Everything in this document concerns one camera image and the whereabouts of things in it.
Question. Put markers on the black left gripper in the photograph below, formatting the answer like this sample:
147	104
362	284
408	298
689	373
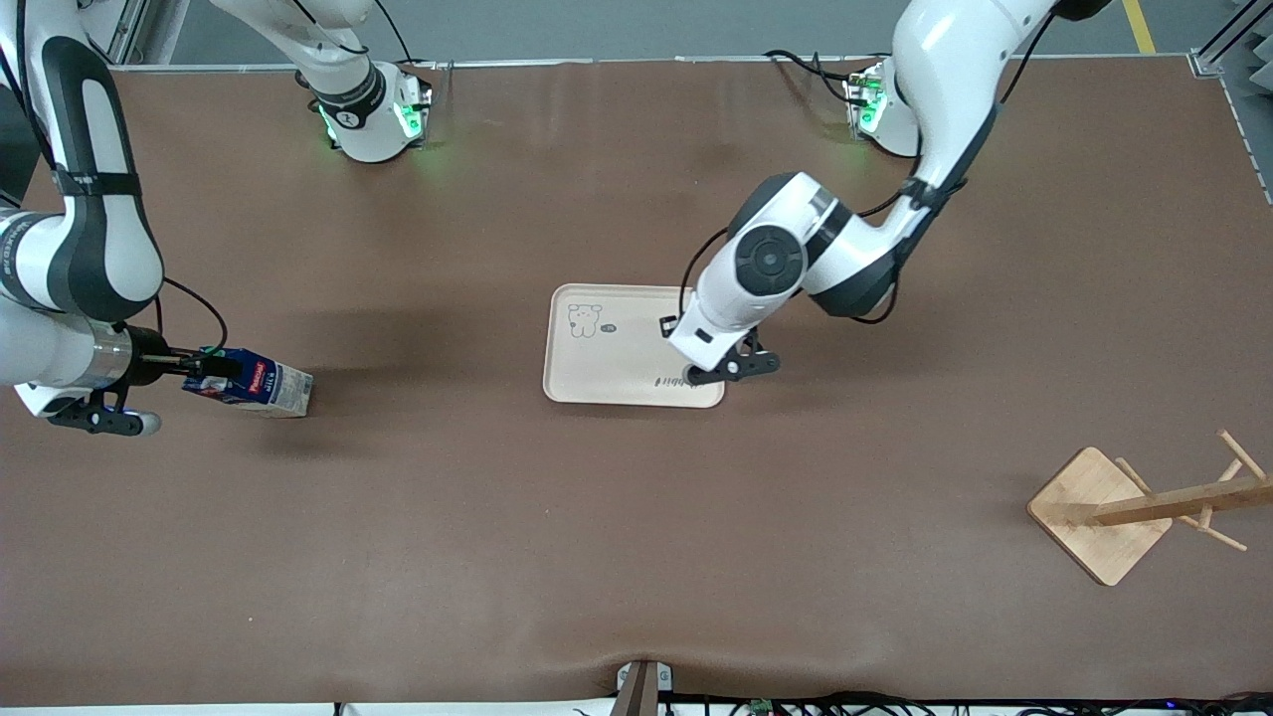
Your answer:
665	333

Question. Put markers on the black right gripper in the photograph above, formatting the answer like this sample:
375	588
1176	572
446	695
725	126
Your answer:
149	360

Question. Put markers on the blue white milk carton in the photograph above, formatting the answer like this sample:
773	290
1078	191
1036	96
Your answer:
278	388

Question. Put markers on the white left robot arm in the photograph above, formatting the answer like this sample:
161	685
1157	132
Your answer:
766	261

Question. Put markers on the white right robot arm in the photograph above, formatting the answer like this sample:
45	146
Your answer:
99	249

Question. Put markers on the beige rectangular tray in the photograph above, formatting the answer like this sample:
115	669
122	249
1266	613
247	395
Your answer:
607	368

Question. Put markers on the small green circuit board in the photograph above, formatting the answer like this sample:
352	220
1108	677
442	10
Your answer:
763	707

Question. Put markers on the wooden mug rack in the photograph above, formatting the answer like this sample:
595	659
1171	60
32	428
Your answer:
1099	522

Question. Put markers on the aluminium frame profile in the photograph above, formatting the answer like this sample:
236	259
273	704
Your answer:
1218	50
119	30

